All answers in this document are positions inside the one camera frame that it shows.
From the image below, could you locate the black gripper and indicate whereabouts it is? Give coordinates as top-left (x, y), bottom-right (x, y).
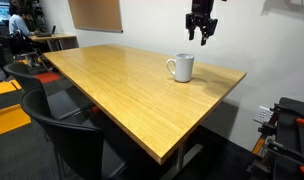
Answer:
top-left (186, 0), bottom-right (218, 46)

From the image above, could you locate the white ceramic cup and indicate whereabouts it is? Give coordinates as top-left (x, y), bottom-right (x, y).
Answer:
top-left (166, 54), bottom-right (194, 83)

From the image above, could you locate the brown cork notice board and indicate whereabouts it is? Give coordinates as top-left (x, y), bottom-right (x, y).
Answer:
top-left (68, 0), bottom-right (123, 32)

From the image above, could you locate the black orange rear clamp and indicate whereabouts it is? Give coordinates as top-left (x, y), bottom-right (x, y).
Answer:
top-left (258, 103), bottom-right (304, 136)

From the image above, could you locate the black orange clamp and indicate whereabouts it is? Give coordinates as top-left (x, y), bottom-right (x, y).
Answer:
top-left (258, 103), bottom-right (304, 136)
top-left (267, 141), bottom-right (304, 174)

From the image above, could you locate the black orange front clamp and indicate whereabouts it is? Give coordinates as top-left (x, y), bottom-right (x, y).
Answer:
top-left (267, 141), bottom-right (304, 174)

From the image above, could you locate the wooden desk in background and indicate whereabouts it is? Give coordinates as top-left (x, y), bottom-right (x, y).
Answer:
top-left (30, 33), bottom-right (75, 50)

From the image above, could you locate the black chair near table right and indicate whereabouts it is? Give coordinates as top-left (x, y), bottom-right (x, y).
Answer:
top-left (4, 63), bottom-right (94, 120)

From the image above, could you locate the black chair table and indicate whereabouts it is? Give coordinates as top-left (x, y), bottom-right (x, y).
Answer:
top-left (20, 88), bottom-right (127, 180)
top-left (4, 63), bottom-right (94, 120)

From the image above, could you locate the black laptop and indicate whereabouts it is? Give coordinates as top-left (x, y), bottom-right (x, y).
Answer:
top-left (36, 25), bottom-right (56, 37)

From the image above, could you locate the black chair near table left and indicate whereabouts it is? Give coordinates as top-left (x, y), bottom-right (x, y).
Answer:
top-left (20, 88), bottom-right (127, 180)

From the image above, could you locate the seated person in blue shirt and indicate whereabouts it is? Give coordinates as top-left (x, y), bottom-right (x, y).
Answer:
top-left (9, 8), bottom-right (39, 36)

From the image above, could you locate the white wall power outlet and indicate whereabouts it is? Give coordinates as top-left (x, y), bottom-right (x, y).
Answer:
top-left (253, 106), bottom-right (273, 124)

